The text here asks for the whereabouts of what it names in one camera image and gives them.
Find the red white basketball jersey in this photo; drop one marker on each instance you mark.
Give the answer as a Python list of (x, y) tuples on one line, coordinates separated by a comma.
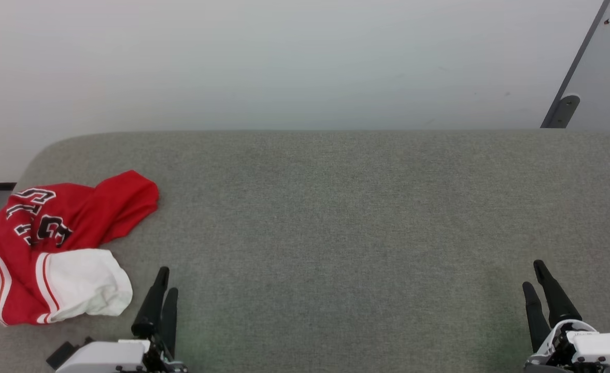
[(35, 243)]

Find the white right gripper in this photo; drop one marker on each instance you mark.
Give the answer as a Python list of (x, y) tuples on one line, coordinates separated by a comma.
[(600, 352)]

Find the grey fabric sofa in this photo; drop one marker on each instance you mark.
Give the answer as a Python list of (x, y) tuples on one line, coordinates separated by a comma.
[(336, 233)]

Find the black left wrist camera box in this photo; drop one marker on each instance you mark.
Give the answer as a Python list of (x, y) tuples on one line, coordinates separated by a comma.
[(62, 355)]

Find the grey metal foot bracket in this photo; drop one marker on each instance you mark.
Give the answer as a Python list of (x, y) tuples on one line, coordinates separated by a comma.
[(565, 111)]

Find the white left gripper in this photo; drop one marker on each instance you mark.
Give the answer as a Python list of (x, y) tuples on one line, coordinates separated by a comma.
[(108, 357)]

